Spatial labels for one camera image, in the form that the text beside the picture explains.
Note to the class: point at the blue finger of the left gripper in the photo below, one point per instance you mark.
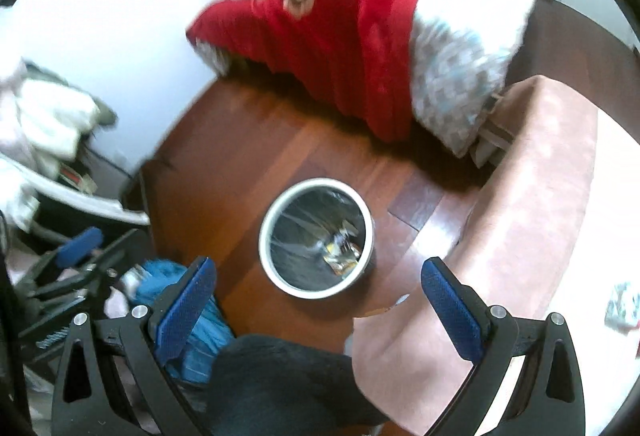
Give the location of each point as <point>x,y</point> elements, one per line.
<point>50,266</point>

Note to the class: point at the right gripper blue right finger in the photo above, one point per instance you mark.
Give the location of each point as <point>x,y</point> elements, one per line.
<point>547,398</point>

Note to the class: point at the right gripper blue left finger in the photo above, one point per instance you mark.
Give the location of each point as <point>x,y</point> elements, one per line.
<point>89,398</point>

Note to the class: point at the white round trash bin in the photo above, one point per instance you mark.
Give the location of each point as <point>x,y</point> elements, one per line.
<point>317,239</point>

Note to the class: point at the white clothes pile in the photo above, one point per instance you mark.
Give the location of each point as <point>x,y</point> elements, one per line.
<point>44,121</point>

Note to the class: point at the red blanket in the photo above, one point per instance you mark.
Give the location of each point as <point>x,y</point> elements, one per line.
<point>350,54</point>

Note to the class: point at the checkered bed mattress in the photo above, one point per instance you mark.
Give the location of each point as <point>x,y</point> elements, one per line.
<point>459,51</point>

